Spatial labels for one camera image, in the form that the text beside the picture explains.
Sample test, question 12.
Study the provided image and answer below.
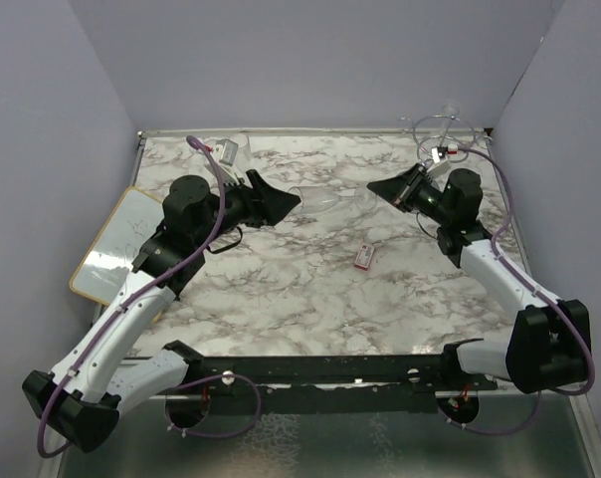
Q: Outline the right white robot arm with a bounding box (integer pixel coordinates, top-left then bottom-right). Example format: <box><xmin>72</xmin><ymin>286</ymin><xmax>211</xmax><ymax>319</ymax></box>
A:
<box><xmin>367</xmin><ymin>165</ymin><xmax>592</xmax><ymax>393</ymax></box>

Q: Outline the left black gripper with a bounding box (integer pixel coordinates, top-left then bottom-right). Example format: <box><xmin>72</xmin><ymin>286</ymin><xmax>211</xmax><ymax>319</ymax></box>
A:
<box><xmin>194</xmin><ymin>169</ymin><xmax>301</xmax><ymax>249</ymax></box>

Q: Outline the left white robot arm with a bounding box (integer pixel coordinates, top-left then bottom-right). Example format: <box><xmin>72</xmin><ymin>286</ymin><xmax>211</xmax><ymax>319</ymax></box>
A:
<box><xmin>22</xmin><ymin>170</ymin><xmax>301</xmax><ymax>453</ymax></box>

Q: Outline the chrome wine glass rack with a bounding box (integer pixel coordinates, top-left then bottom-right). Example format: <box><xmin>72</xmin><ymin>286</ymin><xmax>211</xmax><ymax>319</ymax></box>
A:
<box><xmin>398</xmin><ymin>113</ymin><xmax>480</xmax><ymax>166</ymax></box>

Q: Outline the yellow framed whiteboard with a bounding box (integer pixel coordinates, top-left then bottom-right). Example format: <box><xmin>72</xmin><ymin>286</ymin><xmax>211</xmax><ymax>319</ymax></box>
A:
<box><xmin>69</xmin><ymin>187</ymin><xmax>163</xmax><ymax>306</ymax></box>

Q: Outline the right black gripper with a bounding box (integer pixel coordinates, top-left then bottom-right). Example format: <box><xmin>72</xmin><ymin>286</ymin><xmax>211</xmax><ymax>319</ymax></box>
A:
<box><xmin>369</xmin><ymin>163</ymin><xmax>454</xmax><ymax>226</ymax></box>

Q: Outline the small red white box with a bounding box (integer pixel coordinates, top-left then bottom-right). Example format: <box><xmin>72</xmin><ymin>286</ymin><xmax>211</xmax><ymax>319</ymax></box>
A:
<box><xmin>353</xmin><ymin>244</ymin><xmax>375</xmax><ymax>270</ymax></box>

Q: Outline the clear wine glass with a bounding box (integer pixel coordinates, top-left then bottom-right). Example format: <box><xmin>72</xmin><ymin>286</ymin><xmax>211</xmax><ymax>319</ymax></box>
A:
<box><xmin>288</xmin><ymin>184</ymin><xmax>377</xmax><ymax>216</ymax></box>
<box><xmin>232</xmin><ymin>133</ymin><xmax>252</xmax><ymax>172</ymax></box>
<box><xmin>440</xmin><ymin>100</ymin><xmax>462</xmax><ymax>136</ymax></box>

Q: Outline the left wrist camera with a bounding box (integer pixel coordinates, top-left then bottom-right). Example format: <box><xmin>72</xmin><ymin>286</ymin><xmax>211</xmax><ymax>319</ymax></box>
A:
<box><xmin>211</xmin><ymin>139</ymin><xmax>239</xmax><ymax>167</ymax></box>

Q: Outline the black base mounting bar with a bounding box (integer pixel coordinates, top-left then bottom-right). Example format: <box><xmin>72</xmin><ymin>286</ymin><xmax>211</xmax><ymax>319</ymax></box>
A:
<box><xmin>166</xmin><ymin>341</ymin><xmax>497</xmax><ymax>416</ymax></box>

